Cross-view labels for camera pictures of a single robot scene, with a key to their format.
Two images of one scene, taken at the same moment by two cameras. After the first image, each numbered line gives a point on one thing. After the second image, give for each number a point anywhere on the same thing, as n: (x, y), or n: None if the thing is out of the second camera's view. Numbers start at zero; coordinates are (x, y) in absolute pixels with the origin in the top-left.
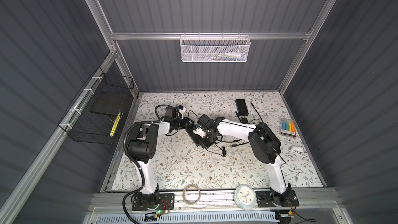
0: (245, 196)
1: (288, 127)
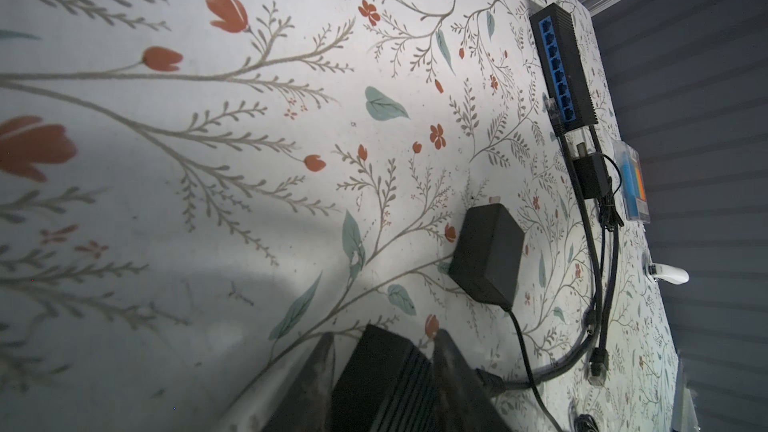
0: None
1: (632, 182)
